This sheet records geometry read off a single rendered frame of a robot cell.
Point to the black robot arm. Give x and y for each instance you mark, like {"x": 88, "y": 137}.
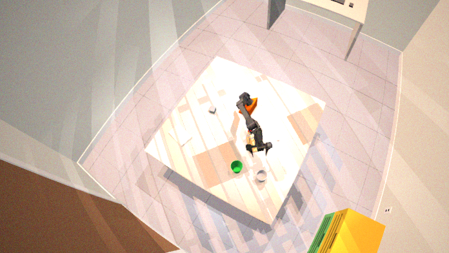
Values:
{"x": 252, "y": 125}

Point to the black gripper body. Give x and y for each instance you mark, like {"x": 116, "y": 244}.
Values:
{"x": 249, "y": 146}

